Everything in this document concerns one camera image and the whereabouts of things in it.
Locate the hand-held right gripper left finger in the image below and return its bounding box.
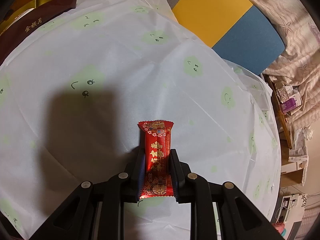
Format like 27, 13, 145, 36
30, 148, 147, 240

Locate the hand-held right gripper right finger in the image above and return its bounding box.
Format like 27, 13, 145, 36
169, 149, 288, 240

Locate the red gold-print snack packet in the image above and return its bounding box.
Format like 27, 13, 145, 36
138, 120, 175, 199

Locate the dark red gold-lined box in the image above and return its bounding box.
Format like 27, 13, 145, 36
0, 0, 78, 65

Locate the white appliance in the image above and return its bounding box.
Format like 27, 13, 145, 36
275, 194, 309, 224

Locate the wooden side table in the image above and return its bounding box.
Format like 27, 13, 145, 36
265, 75, 293, 149

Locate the purple small box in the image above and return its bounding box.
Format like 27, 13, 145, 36
280, 94, 303, 113

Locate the glittery tissue box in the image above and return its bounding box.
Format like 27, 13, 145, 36
274, 81, 292, 103

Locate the grey yellow blue chair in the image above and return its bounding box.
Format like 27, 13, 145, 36
139, 0, 285, 75

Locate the pale printed curtain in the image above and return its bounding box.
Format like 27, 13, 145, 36
222, 0, 320, 120

